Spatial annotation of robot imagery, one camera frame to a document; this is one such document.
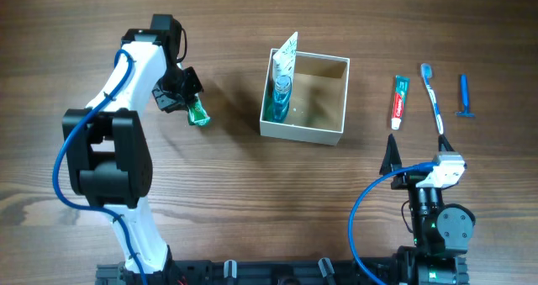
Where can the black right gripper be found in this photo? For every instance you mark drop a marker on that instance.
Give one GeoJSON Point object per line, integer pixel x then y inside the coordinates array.
{"type": "Point", "coordinates": [392, 160]}

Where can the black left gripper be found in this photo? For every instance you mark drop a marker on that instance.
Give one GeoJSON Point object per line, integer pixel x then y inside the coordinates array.
{"type": "Point", "coordinates": [169, 102]}

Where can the green Dettol soap pack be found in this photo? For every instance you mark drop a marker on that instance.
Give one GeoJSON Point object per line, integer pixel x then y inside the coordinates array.
{"type": "Point", "coordinates": [196, 114]}

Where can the blue Listerine mouthwash bottle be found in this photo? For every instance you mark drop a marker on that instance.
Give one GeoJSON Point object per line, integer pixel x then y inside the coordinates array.
{"type": "Point", "coordinates": [279, 105]}

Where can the white square box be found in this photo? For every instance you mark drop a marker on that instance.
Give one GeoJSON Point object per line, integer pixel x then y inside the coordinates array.
{"type": "Point", "coordinates": [318, 102]}

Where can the white patterned cream tube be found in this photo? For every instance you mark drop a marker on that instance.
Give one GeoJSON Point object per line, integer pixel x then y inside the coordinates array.
{"type": "Point", "coordinates": [283, 61]}

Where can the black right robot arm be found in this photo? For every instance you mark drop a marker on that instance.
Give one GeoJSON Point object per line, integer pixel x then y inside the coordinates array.
{"type": "Point", "coordinates": [441, 231]}

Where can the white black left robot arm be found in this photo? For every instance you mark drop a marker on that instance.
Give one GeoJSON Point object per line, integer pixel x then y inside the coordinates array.
{"type": "Point", "coordinates": [104, 164]}

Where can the Colgate toothpaste tube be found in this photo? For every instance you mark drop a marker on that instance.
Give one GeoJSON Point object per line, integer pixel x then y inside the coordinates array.
{"type": "Point", "coordinates": [401, 92]}

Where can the blue white toothbrush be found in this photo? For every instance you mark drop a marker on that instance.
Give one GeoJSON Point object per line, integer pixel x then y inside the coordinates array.
{"type": "Point", "coordinates": [426, 74]}

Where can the blue disposable razor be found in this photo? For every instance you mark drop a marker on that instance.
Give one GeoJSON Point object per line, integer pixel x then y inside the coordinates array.
{"type": "Point", "coordinates": [464, 98]}

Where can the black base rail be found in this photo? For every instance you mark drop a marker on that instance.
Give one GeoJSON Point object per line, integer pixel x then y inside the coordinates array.
{"type": "Point", "coordinates": [323, 271]}

